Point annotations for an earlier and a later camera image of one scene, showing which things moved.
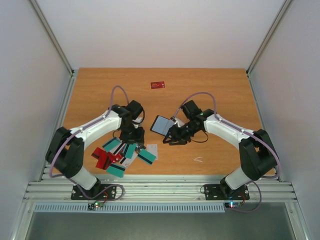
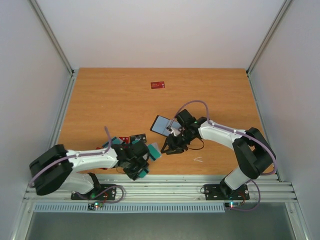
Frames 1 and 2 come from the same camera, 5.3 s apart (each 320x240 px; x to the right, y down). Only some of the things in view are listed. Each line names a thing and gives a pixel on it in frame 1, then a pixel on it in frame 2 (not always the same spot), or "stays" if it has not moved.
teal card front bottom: x=116 y=170 -> x=143 y=173
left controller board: x=92 y=206 stays
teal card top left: x=112 y=146 stays
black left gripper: x=139 y=138 -> x=144 y=164
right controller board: x=232 y=204 stays
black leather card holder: x=161 y=125 stays
